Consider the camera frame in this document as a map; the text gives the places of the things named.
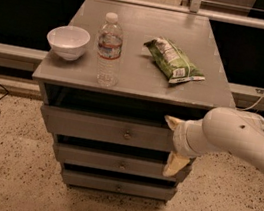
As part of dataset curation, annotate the grey bottom drawer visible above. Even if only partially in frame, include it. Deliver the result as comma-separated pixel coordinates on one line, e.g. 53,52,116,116
61,170,177,201

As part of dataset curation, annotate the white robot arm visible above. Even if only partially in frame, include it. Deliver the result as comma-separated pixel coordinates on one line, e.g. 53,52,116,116
163,107,264,177

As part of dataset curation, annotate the green snack bag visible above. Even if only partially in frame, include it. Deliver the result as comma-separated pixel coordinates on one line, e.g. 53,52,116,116
144,37,205,84

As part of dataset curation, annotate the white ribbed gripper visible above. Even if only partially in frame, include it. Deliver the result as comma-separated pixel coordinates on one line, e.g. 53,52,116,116
163,115,215,177

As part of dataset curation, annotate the grey middle drawer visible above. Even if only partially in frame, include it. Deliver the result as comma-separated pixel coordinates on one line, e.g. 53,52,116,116
53,143,192,182

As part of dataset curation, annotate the grey drawer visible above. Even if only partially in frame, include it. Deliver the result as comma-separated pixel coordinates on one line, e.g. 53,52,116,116
61,170,177,201
41,104,173,152
53,143,192,182

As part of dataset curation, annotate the clear plastic water bottle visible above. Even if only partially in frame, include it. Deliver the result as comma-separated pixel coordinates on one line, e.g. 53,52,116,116
97,12,124,87

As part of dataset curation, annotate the white bowl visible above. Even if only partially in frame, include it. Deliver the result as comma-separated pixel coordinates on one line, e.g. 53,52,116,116
46,25,90,61

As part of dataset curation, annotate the grey top drawer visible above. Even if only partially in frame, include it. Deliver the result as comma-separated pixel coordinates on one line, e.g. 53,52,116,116
41,104,173,152

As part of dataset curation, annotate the grey wooden drawer cabinet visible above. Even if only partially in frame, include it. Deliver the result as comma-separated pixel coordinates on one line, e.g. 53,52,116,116
14,0,252,211

